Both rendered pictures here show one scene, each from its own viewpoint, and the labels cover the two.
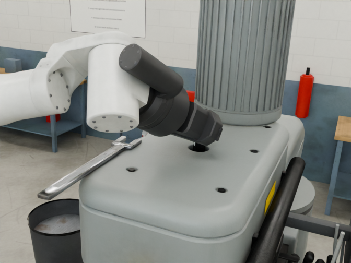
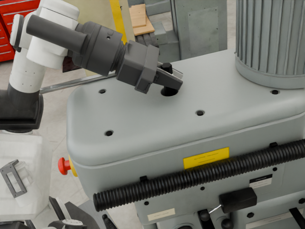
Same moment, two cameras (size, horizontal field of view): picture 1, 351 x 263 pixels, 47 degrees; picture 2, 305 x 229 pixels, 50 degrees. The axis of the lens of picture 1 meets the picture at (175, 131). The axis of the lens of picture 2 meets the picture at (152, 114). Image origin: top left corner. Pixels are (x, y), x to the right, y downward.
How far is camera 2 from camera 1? 65 cm
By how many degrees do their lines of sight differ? 56
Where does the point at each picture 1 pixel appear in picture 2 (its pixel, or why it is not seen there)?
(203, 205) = (79, 137)
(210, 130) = (137, 83)
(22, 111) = not seen: hidden behind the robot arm
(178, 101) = (97, 56)
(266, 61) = (275, 19)
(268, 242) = (139, 188)
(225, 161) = (158, 112)
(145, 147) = not seen: hidden behind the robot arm
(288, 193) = (231, 165)
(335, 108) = not seen: outside the picture
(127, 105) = (36, 55)
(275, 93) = (293, 57)
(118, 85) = (35, 40)
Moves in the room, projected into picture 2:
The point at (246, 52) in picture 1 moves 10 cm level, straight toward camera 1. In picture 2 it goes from (252, 5) to (203, 22)
